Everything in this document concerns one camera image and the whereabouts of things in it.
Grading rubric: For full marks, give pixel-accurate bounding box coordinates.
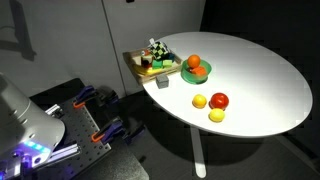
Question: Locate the aluminium rail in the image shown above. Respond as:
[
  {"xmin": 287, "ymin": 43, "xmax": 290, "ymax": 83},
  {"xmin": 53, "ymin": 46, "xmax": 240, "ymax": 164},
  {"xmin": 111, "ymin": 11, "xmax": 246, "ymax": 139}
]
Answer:
[{"xmin": 45, "ymin": 104, "xmax": 79, "ymax": 164}]

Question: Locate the red tomato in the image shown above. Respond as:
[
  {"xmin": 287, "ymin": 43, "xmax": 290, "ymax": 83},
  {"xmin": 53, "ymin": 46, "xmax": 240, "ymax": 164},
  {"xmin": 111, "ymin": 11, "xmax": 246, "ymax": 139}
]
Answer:
[{"xmin": 209, "ymin": 93, "xmax": 229, "ymax": 110}]

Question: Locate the yellow banana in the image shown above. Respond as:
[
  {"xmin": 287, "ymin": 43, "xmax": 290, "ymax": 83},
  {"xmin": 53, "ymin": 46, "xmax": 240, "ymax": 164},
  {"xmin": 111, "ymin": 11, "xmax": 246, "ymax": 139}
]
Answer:
[{"xmin": 133, "ymin": 64, "xmax": 161, "ymax": 75}]

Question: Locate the wooden tray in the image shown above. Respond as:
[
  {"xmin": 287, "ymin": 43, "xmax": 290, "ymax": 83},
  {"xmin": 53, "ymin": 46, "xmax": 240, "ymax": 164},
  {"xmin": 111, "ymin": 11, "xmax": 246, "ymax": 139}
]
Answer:
[{"xmin": 123, "ymin": 49, "xmax": 182, "ymax": 85}]

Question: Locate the purple clamp upper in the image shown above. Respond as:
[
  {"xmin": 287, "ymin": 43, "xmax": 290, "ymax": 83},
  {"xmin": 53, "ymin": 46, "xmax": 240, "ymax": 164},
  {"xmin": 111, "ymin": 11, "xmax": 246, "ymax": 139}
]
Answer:
[{"xmin": 73, "ymin": 85, "xmax": 119, "ymax": 109}]

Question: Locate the green bowl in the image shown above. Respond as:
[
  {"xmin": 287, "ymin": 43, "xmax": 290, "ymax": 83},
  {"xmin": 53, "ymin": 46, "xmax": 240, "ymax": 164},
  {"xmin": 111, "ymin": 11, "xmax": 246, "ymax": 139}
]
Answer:
[{"xmin": 181, "ymin": 60, "xmax": 212, "ymax": 84}]

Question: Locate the purple clamp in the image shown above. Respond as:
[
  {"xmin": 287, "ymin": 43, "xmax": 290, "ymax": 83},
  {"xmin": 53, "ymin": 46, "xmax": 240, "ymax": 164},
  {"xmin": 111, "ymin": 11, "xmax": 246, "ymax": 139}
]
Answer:
[
  {"xmin": 73, "ymin": 85, "xmax": 119, "ymax": 109},
  {"xmin": 91, "ymin": 117, "xmax": 145, "ymax": 144}
]

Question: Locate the orange fruit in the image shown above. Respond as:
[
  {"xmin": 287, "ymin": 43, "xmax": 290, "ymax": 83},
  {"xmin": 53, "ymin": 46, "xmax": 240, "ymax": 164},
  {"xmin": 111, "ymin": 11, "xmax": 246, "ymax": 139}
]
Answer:
[{"xmin": 187, "ymin": 54, "xmax": 201, "ymax": 68}]

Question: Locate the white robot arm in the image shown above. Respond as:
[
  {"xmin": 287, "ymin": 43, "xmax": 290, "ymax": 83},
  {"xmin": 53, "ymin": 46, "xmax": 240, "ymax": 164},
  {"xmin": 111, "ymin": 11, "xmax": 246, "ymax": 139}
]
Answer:
[{"xmin": 0, "ymin": 74, "xmax": 65, "ymax": 180}]

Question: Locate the red white toy block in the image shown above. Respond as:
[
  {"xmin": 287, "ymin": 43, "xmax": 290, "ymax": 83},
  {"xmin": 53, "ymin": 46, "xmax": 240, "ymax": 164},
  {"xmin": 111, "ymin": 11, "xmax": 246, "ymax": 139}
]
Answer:
[{"xmin": 141, "ymin": 50, "xmax": 153, "ymax": 68}]

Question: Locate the yellow lemon lower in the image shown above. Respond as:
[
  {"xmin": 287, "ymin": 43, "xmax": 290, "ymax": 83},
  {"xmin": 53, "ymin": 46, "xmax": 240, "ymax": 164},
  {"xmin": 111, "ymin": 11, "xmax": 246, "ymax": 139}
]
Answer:
[{"xmin": 209, "ymin": 108, "xmax": 225, "ymax": 122}]

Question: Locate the grey cube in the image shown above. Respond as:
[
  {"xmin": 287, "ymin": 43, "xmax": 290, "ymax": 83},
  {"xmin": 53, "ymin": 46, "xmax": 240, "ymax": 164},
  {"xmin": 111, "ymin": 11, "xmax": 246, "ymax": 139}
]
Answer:
[{"xmin": 156, "ymin": 74, "xmax": 169, "ymax": 89}]

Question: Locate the green block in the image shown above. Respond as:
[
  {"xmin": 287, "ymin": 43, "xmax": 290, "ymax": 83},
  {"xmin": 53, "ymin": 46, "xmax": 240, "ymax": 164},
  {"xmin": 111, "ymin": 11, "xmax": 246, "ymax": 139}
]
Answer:
[{"xmin": 152, "ymin": 60, "xmax": 173, "ymax": 69}]

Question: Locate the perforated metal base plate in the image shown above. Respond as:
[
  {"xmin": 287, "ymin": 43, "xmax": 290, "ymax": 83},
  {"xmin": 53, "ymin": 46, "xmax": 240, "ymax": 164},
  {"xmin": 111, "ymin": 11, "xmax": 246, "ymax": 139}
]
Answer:
[{"xmin": 46, "ymin": 98, "xmax": 112, "ymax": 174}]

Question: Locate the yellow lemon upper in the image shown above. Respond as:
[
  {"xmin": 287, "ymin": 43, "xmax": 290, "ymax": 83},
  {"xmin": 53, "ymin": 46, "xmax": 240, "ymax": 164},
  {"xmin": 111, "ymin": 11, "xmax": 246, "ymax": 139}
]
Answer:
[{"xmin": 192, "ymin": 94, "xmax": 207, "ymax": 109}]

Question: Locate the white table leg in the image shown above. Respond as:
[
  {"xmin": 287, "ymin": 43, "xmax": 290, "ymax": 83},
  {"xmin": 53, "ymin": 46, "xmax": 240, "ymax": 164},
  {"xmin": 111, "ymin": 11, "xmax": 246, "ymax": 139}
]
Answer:
[{"xmin": 190, "ymin": 127, "xmax": 207, "ymax": 178}]

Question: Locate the orange block in bowl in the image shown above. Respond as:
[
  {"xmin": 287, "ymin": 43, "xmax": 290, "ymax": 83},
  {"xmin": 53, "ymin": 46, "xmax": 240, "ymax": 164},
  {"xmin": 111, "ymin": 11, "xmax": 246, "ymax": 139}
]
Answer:
[{"xmin": 191, "ymin": 66, "xmax": 207, "ymax": 76}]

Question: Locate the purple clamp lower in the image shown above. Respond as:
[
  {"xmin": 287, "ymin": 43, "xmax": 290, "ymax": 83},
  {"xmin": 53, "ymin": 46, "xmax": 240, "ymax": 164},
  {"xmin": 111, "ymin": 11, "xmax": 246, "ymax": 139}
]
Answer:
[{"xmin": 91, "ymin": 117, "xmax": 145, "ymax": 144}]

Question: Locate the yellow lemon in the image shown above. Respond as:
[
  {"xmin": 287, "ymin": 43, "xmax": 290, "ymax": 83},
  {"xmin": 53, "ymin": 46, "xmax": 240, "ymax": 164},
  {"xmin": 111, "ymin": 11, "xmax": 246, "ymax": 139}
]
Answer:
[
  {"xmin": 192, "ymin": 94, "xmax": 207, "ymax": 109},
  {"xmin": 209, "ymin": 108, "xmax": 225, "ymax": 122}
]

